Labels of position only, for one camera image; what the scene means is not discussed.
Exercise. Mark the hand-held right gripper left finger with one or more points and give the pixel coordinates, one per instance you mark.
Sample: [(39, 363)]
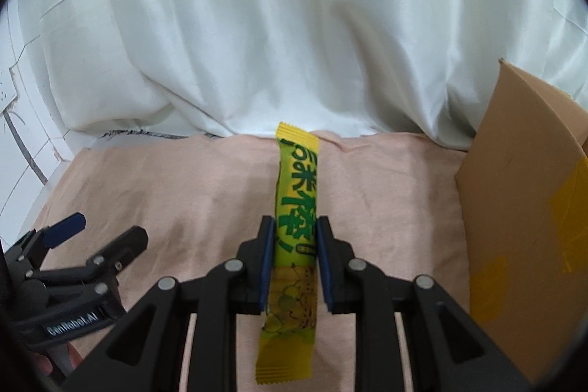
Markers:
[(266, 263)]

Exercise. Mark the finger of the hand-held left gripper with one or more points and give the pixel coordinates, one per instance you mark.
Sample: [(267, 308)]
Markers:
[(124, 245), (69, 229)]

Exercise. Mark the white curtain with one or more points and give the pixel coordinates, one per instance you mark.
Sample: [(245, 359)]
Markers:
[(275, 29)]

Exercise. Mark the person's left hand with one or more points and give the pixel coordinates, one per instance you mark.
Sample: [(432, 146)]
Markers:
[(42, 364)]

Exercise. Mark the brown cardboard box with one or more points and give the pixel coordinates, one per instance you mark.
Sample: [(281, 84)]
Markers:
[(514, 199)]

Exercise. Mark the yellow green snack bar packet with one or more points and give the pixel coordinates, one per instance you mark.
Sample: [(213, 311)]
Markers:
[(296, 190)]

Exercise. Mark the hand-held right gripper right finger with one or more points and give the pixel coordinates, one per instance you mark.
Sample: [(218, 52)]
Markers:
[(324, 268)]

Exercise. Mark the beige blanket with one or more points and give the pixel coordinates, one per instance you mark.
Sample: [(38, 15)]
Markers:
[(183, 199)]

